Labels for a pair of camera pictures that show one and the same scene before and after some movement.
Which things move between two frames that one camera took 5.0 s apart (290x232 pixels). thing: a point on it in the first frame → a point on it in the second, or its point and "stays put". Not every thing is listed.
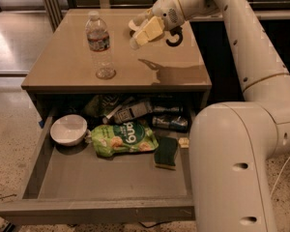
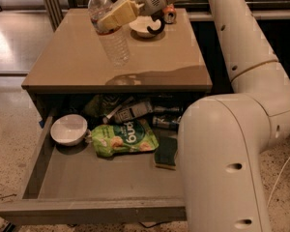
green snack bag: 127,136 stays put
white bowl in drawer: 69,130 stays put
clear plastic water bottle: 99,43 → 113,40
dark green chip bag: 99,104 stays put
